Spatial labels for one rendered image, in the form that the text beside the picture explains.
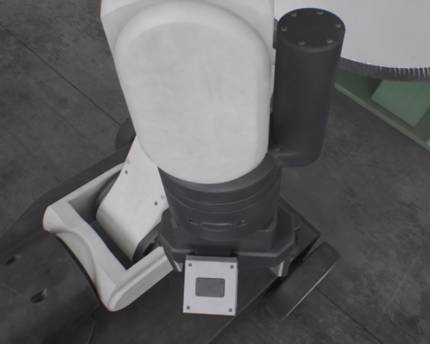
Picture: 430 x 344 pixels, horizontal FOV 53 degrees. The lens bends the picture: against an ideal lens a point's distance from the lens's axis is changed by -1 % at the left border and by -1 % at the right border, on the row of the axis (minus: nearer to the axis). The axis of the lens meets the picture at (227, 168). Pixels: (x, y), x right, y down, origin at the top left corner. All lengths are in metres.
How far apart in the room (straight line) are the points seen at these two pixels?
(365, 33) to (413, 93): 0.33
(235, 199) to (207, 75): 0.12
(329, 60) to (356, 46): 1.06
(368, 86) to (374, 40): 0.40
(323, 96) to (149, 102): 0.10
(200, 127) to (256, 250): 0.19
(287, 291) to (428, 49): 0.68
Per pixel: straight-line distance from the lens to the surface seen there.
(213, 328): 0.86
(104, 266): 0.71
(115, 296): 0.72
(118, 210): 0.75
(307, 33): 0.23
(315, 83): 0.23
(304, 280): 0.91
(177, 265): 0.45
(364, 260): 1.22
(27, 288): 0.69
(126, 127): 1.08
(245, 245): 0.37
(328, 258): 0.94
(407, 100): 1.53
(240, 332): 1.04
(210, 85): 0.18
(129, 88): 0.19
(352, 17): 1.26
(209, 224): 0.30
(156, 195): 0.69
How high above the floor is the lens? 0.99
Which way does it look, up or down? 53 degrees down
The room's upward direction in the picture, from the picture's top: 16 degrees clockwise
